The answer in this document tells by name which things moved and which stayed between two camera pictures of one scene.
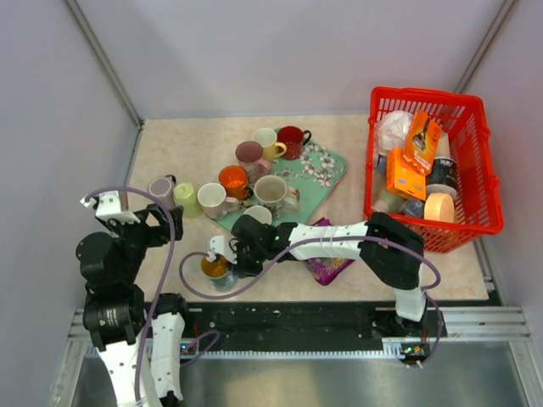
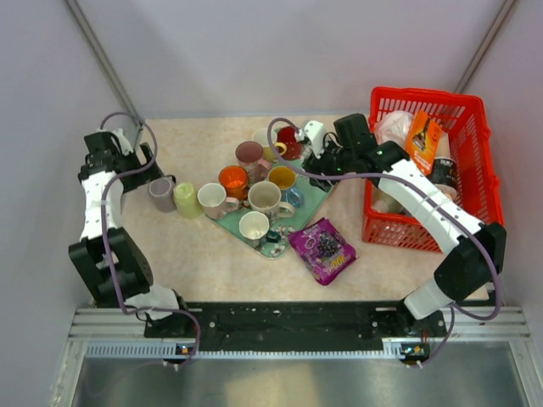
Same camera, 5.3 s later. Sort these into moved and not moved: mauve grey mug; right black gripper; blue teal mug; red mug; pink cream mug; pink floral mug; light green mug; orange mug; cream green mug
Moved: blue teal mug; right black gripper; cream green mug
Not moved: pink cream mug; red mug; orange mug; pink floral mug; light green mug; mauve grey mug
